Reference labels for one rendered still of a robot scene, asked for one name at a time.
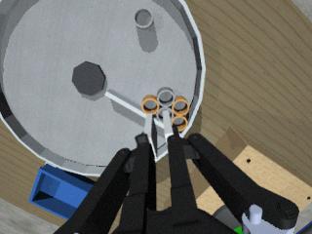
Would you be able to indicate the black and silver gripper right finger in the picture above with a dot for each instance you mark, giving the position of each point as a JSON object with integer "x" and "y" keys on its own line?
{"x": 259, "y": 210}

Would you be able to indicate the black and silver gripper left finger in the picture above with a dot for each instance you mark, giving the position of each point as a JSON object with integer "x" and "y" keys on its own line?
{"x": 97, "y": 212}

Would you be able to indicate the grey metal bushing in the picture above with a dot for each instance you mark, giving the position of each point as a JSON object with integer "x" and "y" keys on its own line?
{"x": 169, "y": 102}
{"x": 142, "y": 10}
{"x": 159, "y": 117}

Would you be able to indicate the bronze bushing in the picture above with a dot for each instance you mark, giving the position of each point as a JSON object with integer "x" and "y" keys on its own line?
{"x": 182, "y": 111}
{"x": 181, "y": 126}
{"x": 147, "y": 110}

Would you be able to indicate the blue square tray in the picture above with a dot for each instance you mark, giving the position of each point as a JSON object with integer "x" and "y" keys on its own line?
{"x": 58, "y": 191}

